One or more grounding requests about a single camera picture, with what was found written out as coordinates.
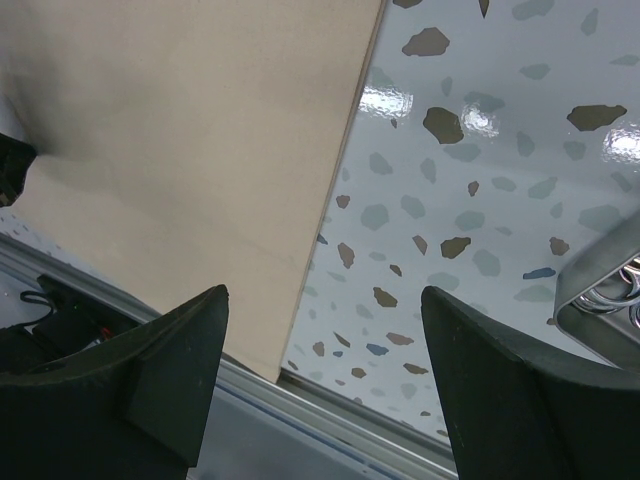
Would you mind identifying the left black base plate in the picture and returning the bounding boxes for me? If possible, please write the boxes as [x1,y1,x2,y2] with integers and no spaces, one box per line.
[19,275,140,362]

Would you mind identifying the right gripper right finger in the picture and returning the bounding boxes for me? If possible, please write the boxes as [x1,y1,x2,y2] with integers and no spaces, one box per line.
[421,286,639,479]

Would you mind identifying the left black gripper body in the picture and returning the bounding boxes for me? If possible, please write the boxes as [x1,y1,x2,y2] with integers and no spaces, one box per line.
[0,134,37,208]

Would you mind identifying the aluminium rail frame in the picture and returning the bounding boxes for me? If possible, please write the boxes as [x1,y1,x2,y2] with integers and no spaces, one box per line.
[0,234,459,480]

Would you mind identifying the metal instrument tray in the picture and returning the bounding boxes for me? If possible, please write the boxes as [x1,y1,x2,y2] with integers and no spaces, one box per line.
[554,213,639,373]

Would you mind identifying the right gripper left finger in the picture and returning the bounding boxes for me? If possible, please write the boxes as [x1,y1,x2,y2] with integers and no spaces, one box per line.
[1,285,229,479]

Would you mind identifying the beige cloth mat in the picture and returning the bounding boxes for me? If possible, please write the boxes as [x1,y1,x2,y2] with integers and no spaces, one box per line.
[1,1,384,380]

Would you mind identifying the steel scissors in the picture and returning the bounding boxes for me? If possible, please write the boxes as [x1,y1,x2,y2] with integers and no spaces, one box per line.
[573,261,639,328]

